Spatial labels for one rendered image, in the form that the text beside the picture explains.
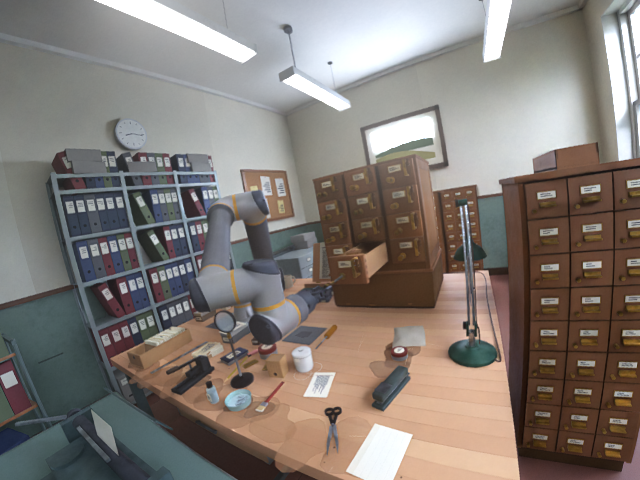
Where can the yellow pencil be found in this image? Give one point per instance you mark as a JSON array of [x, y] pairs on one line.
[[231, 376]]

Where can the large wooden catalogue cabinet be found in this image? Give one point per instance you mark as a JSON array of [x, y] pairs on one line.
[[575, 310]]

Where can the red round tin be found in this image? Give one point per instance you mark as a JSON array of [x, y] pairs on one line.
[[398, 352], [267, 349]]

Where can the white lined paper sheet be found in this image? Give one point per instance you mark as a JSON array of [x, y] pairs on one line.
[[380, 450]]

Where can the wooden catalogue cabinet body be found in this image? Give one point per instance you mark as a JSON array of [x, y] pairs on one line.
[[390, 290]]

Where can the teal pin dish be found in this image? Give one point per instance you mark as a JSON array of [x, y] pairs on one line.
[[238, 400]]

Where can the framed landscape picture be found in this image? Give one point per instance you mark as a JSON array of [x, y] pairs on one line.
[[404, 137]]

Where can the grey metal rack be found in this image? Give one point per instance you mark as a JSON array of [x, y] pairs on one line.
[[35, 380]]

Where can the white black-capped bottle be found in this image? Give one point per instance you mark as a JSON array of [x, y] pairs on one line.
[[211, 394]]

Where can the small wooden box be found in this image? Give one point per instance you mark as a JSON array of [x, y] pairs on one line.
[[276, 366]]

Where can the plain white card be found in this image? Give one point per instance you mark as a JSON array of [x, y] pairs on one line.
[[104, 431]]

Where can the dark wooden card cabinet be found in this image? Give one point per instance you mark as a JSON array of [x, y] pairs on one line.
[[457, 220]]

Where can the brass knobbed drawer rod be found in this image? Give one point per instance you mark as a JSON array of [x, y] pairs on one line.
[[337, 280]]

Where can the white index card stack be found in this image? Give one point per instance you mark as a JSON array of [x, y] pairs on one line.
[[164, 337]]

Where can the black hole punch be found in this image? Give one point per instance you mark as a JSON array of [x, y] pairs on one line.
[[192, 375]]

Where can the brass drawer catch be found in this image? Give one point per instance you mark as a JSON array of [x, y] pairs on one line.
[[356, 266]]

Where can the round white wall clock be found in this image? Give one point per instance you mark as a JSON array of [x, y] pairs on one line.
[[130, 133]]

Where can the brown box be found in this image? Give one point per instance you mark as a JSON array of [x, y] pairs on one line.
[[565, 157]]

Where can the cardboard card tray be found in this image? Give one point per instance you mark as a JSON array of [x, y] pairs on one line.
[[160, 352]]

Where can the blue labelled tin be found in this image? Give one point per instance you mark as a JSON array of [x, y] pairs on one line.
[[233, 355]]

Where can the cork notice board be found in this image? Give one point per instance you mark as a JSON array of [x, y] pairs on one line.
[[267, 195]]

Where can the window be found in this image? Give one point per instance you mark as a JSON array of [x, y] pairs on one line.
[[625, 75]]

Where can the dark green stapler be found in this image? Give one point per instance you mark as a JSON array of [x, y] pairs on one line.
[[391, 387]]

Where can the printed index card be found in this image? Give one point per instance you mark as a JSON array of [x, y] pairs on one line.
[[207, 349]]

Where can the steel ruler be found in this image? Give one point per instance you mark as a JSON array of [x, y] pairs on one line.
[[177, 358]]

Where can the dark grey desk machine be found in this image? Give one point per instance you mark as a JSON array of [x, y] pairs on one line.
[[125, 465]]

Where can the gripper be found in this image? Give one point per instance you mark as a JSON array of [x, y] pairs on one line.
[[315, 293]]

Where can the grey felt square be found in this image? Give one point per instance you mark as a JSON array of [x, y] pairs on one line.
[[305, 334]]

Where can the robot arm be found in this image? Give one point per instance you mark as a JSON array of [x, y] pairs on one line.
[[220, 290]]

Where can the green desk lamp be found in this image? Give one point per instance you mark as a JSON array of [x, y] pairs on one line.
[[470, 352]]

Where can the black stand magnifier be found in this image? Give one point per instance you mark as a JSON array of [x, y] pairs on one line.
[[241, 381]]

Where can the long ceiling light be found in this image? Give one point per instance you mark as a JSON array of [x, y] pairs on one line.
[[496, 30], [315, 90], [200, 32]]

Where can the printed paper sheet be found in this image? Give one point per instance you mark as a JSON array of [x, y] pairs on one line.
[[320, 385]]

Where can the wooden catalogue drawer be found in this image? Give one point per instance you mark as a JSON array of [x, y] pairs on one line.
[[334, 235], [332, 213], [400, 226], [330, 189], [404, 252], [362, 206], [360, 181], [398, 200], [336, 249], [342, 267], [396, 174], [364, 231]]

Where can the grey filing cabinet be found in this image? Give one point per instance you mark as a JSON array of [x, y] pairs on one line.
[[295, 264]]

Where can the white twine spool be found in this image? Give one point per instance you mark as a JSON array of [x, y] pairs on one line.
[[302, 359]]

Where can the grey metal shelf unit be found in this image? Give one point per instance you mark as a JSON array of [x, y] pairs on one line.
[[100, 225]]

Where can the red folder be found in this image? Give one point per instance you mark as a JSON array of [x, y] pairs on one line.
[[12, 387]]

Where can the grey green side table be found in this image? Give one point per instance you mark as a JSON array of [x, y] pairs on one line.
[[30, 455]]

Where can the grey flat archive box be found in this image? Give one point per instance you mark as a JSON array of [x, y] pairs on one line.
[[86, 160], [199, 162], [142, 166]]

